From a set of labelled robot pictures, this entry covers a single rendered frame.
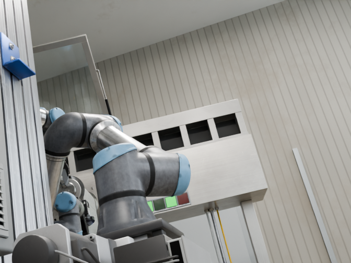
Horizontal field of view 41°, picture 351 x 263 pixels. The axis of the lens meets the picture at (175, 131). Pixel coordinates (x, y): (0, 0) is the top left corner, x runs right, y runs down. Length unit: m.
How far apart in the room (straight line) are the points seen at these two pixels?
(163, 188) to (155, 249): 0.45
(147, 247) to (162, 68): 3.87
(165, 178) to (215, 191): 1.17
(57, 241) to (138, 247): 0.14
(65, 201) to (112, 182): 0.64
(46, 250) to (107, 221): 0.44
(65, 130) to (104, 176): 0.42
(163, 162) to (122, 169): 0.13
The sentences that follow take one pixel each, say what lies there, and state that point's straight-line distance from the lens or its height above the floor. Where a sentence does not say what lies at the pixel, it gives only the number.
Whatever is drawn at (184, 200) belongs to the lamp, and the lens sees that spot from 2.35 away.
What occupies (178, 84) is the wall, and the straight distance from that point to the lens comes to 4.47.
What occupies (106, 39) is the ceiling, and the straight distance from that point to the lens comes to 4.57.
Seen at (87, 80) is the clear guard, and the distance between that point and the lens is 2.48.
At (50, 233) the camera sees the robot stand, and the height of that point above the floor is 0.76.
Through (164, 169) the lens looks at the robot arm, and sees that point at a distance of 1.20.
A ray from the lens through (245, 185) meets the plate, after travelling 2.38.
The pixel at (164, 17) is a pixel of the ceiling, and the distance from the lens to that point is 4.45.
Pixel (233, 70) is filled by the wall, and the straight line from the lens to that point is 4.43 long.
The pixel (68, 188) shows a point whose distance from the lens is 2.11.
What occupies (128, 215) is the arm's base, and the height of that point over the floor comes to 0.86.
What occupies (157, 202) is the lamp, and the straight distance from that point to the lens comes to 2.36.
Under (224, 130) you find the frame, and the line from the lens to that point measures 2.56.
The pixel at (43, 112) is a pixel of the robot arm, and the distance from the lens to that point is 1.76.
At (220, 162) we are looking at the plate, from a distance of 2.41.
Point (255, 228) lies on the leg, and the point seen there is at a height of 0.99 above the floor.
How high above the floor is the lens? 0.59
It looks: 23 degrees up
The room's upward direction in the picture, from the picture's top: 14 degrees counter-clockwise
